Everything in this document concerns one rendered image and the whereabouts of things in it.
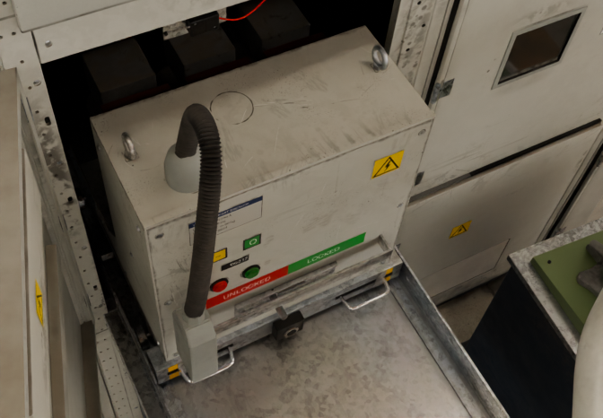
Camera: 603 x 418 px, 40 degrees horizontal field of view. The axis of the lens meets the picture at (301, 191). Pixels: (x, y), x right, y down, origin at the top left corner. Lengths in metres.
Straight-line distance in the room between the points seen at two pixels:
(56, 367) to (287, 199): 0.42
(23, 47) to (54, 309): 0.41
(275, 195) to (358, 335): 0.53
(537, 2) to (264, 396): 0.90
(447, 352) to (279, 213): 0.57
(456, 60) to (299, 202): 0.44
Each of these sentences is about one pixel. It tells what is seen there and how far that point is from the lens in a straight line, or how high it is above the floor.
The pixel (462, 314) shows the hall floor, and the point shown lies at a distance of 2.76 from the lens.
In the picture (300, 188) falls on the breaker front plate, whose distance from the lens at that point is 1.28.
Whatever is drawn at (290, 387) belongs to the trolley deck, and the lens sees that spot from 1.66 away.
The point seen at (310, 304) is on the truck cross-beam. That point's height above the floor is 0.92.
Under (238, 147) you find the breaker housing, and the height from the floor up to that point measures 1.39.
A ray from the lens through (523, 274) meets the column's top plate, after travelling 1.98.
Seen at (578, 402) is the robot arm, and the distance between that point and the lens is 1.12.
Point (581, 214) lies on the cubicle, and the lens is 2.75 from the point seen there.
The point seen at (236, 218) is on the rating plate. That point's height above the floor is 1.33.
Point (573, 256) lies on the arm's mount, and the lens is 2.02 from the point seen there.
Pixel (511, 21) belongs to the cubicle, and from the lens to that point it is 1.60.
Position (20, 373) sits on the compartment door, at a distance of 0.90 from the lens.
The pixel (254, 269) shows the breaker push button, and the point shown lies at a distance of 1.42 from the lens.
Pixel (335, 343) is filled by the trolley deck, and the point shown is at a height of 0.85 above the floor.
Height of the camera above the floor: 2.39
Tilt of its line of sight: 55 degrees down
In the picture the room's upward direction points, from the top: 7 degrees clockwise
